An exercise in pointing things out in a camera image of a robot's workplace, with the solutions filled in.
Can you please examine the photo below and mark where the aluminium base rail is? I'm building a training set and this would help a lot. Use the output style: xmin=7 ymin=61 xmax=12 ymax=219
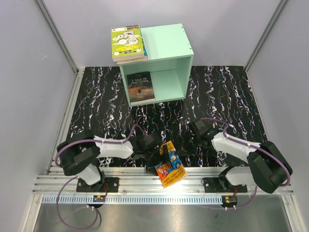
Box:
xmin=32 ymin=166 xmax=294 ymax=205

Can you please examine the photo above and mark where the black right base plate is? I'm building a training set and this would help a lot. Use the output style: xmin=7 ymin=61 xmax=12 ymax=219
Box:
xmin=201 ymin=177 xmax=248 ymax=193

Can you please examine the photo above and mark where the blue 26-Storey Treehouse book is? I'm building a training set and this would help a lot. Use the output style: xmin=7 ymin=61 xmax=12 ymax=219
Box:
xmin=140 ymin=32 xmax=148 ymax=61

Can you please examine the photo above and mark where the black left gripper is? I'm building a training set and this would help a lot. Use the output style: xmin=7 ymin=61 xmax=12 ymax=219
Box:
xmin=142 ymin=144 xmax=173 ymax=174

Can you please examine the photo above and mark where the dark Tale of Two Cities book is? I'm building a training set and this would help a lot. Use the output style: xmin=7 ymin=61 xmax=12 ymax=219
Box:
xmin=127 ymin=72 xmax=155 ymax=103

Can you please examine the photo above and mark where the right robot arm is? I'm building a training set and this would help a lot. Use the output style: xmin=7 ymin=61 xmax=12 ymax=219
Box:
xmin=178 ymin=118 xmax=293 ymax=194

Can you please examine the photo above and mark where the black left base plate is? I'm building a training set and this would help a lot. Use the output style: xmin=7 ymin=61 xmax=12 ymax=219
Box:
xmin=76 ymin=177 xmax=120 ymax=193

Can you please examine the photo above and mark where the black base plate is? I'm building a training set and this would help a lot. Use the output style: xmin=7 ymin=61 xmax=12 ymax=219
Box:
xmin=76 ymin=177 xmax=120 ymax=193
xmin=201 ymin=177 xmax=248 ymax=193

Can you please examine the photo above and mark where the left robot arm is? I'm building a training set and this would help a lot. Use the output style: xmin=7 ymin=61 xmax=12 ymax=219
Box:
xmin=55 ymin=130 xmax=170 ymax=192

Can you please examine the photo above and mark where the orange 130-Storey Treehouse book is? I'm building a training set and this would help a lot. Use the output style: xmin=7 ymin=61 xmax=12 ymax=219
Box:
xmin=156 ymin=141 xmax=188 ymax=188

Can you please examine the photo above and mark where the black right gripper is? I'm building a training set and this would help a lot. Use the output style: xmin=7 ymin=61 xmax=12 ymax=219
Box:
xmin=175 ymin=132 xmax=201 ymax=157

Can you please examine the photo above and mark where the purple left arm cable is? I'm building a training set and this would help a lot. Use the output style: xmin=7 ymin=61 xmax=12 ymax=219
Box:
xmin=55 ymin=124 xmax=148 ymax=230

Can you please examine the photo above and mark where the black marble pattern mat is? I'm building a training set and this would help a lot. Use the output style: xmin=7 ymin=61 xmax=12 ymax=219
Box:
xmin=59 ymin=65 xmax=276 ymax=169

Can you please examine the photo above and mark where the mint green open box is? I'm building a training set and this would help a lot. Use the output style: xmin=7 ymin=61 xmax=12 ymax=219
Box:
xmin=120 ymin=24 xmax=194 ymax=106

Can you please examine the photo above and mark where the lime green book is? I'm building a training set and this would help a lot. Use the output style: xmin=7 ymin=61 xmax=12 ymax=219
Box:
xmin=111 ymin=25 xmax=144 ymax=61

